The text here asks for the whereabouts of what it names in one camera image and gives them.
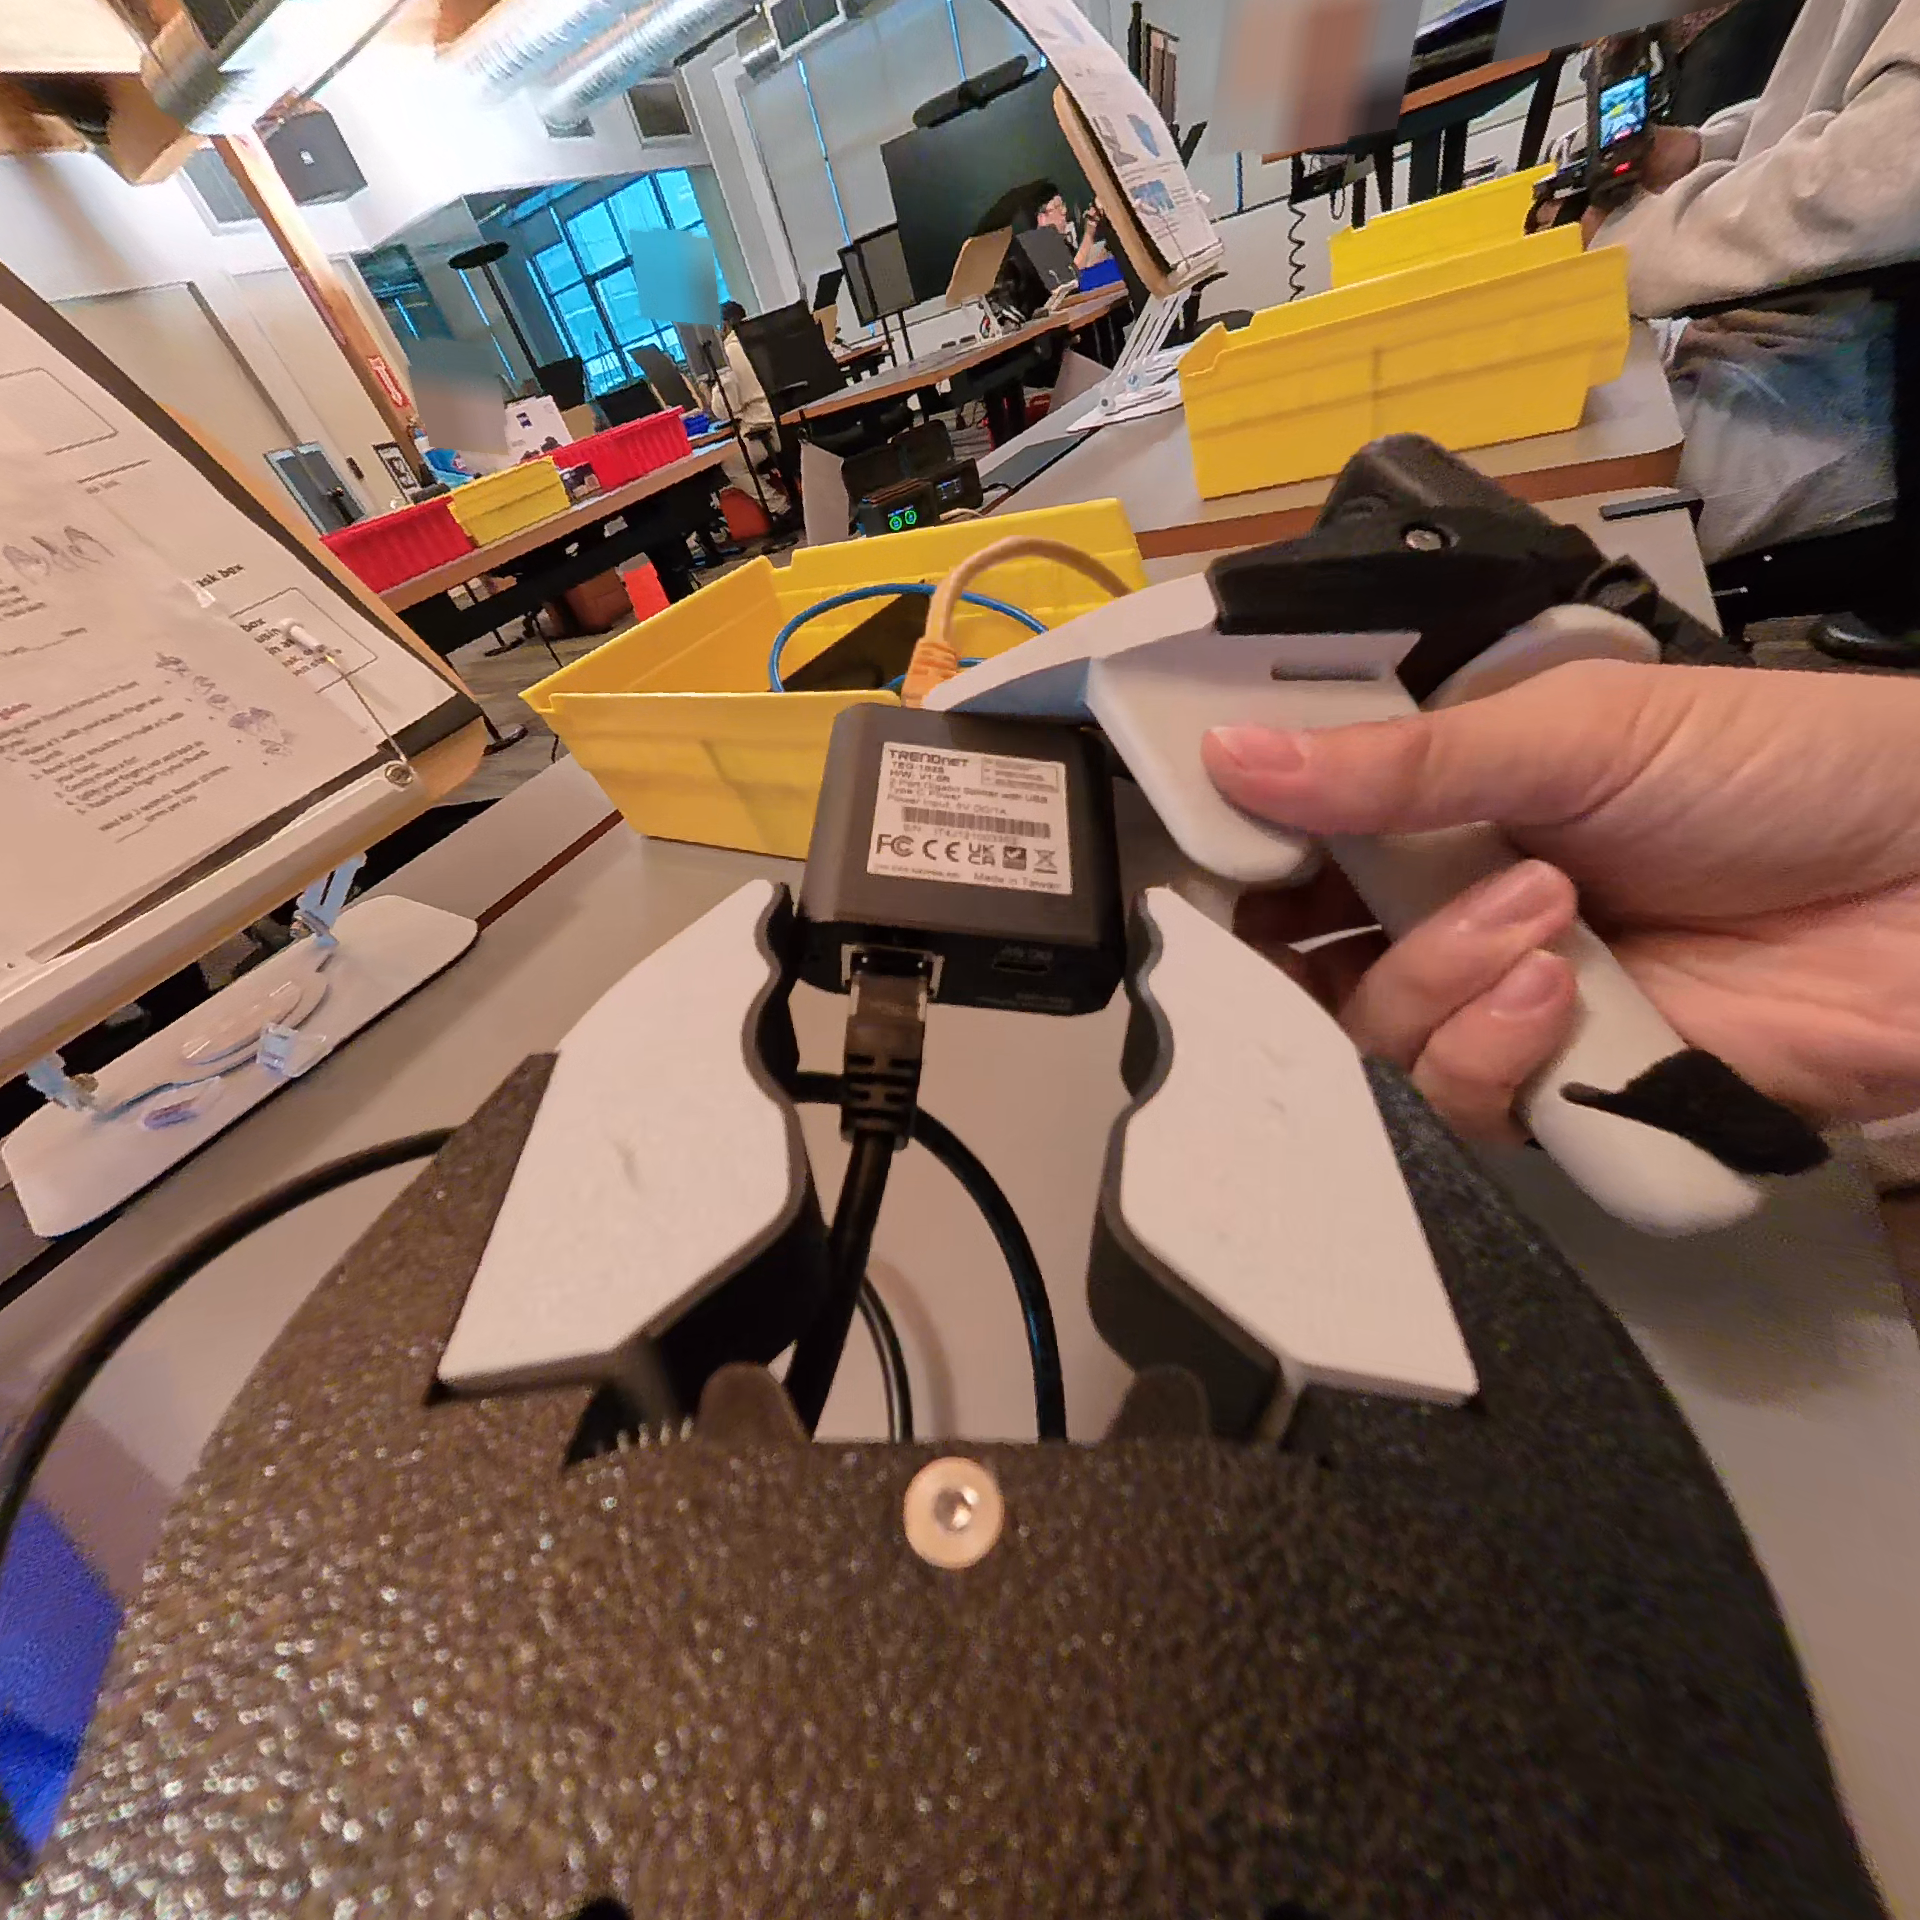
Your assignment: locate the person's right hand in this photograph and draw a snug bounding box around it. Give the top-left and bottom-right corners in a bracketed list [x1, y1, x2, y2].
[1199, 656, 1920, 1149]

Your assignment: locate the yellow plastic bin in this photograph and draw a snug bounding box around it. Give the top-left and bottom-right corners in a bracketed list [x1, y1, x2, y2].
[1329, 164, 1593, 287]
[447, 457, 572, 550]
[1180, 239, 1631, 502]
[522, 500, 1148, 861]

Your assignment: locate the beige network cable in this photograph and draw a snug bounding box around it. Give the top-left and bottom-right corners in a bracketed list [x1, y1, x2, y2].
[900, 538, 1134, 708]

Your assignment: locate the black network cable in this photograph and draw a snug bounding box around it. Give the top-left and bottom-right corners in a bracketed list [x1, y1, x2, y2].
[0, 943, 1070, 1518]

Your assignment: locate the black network splitter box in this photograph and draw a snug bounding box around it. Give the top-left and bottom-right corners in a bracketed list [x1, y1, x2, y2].
[789, 704, 1130, 1023]

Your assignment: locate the blue plastic bin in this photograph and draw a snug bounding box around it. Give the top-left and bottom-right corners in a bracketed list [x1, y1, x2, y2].
[0, 1501, 125, 1862]

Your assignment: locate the wooden instruction board with papers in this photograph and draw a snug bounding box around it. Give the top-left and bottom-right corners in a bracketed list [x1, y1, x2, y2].
[0, 263, 490, 1082]
[997, 0, 1223, 295]

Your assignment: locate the grey desk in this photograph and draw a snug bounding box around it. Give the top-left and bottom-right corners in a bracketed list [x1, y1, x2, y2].
[975, 321, 1686, 558]
[0, 705, 1920, 1920]

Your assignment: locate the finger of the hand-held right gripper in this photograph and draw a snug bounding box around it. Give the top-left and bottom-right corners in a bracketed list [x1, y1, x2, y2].
[920, 572, 1228, 716]
[1085, 630, 1427, 887]

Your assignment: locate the silver ventilation duct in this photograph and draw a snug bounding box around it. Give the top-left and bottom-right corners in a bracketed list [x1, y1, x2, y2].
[465, 0, 707, 92]

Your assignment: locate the red plastic bin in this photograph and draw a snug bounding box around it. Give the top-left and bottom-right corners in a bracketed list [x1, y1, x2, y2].
[548, 413, 692, 490]
[319, 494, 478, 594]

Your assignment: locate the black device with green lights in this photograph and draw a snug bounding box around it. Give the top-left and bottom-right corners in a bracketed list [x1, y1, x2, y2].
[841, 429, 984, 539]

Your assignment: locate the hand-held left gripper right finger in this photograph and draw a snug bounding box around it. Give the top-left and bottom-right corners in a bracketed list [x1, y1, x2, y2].
[1083, 885, 1481, 1445]

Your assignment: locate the black wall speaker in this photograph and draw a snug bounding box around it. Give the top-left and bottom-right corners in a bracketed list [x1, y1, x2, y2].
[271, 113, 369, 204]

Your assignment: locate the clear board stand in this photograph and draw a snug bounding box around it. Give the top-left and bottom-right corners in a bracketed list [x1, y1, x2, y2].
[1050, 277, 1256, 438]

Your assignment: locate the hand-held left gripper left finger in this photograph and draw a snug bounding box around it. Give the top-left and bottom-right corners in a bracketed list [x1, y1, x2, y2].
[435, 878, 830, 1398]

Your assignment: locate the large black wall screen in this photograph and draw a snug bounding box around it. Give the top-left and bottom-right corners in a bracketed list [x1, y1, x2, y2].
[880, 113, 1060, 301]

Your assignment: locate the blue network cable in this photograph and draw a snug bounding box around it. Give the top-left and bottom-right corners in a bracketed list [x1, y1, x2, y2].
[769, 577, 1038, 699]

